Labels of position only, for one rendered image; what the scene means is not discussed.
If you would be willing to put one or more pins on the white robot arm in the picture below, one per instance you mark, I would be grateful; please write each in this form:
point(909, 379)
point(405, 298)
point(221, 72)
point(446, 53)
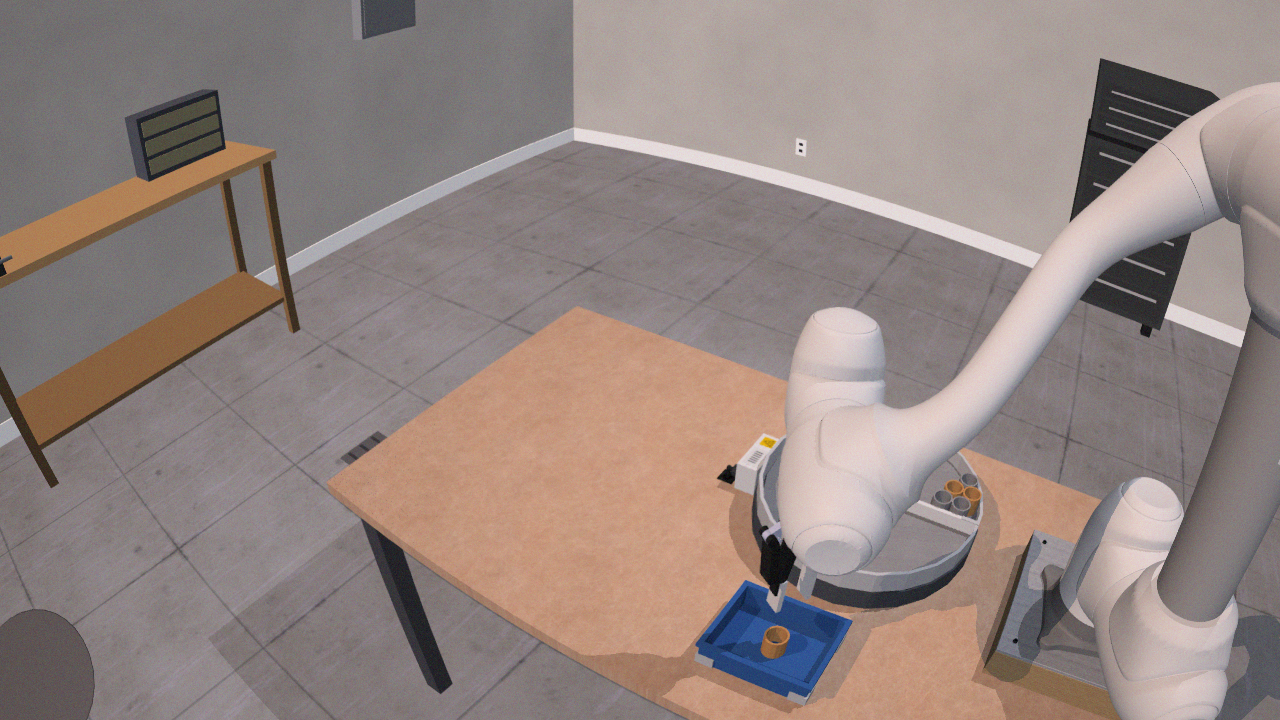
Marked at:
point(1163, 634)

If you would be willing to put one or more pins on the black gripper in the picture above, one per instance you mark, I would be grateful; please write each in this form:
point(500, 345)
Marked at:
point(770, 565)

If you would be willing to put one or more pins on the blue square tray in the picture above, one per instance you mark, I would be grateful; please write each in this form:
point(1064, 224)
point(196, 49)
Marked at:
point(815, 635)

